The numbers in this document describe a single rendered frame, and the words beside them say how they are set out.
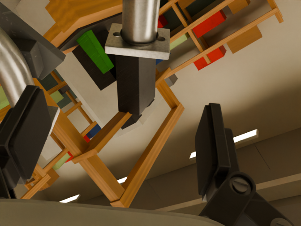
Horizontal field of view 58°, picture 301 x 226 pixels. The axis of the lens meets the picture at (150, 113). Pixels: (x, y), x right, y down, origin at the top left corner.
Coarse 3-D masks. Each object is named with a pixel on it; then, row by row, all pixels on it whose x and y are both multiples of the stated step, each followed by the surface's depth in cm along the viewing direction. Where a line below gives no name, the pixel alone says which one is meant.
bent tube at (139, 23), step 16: (128, 0) 21; (144, 0) 20; (128, 16) 22; (144, 16) 21; (112, 32) 24; (128, 32) 22; (144, 32) 22; (160, 32) 25; (112, 48) 23; (128, 48) 23; (144, 48) 23; (160, 48) 23
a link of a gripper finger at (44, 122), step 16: (32, 96) 13; (16, 112) 12; (32, 112) 13; (48, 112) 15; (0, 128) 13; (16, 128) 12; (32, 128) 13; (48, 128) 15; (0, 144) 11; (16, 144) 12; (32, 144) 13; (0, 160) 11; (16, 160) 12; (32, 160) 14; (16, 176) 12
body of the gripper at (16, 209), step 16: (0, 208) 9; (16, 208) 9; (32, 208) 9; (48, 208) 9; (64, 208) 9; (80, 208) 9; (96, 208) 9; (112, 208) 9; (128, 208) 10; (0, 224) 8; (16, 224) 8; (32, 224) 9; (48, 224) 9; (64, 224) 9; (80, 224) 9; (96, 224) 9; (112, 224) 9; (128, 224) 9; (144, 224) 9; (160, 224) 9; (176, 224) 9; (192, 224) 9; (208, 224) 9
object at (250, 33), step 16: (176, 0) 520; (192, 0) 516; (224, 0) 485; (240, 0) 486; (272, 0) 462; (160, 16) 573; (208, 16) 508; (224, 16) 529; (192, 32) 538; (240, 32) 501; (256, 32) 503; (208, 48) 536; (224, 48) 571; (240, 48) 524; (208, 64) 561
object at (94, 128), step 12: (60, 84) 613; (60, 96) 610; (72, 96) 689; (72, 108) 612; (84, 132) 611; (96, 132) 650; (60, 144) 607; (60, 156) 540; (72, 156) 582; (48, 168) 511; (36, 180) 494; (48, 180) 513
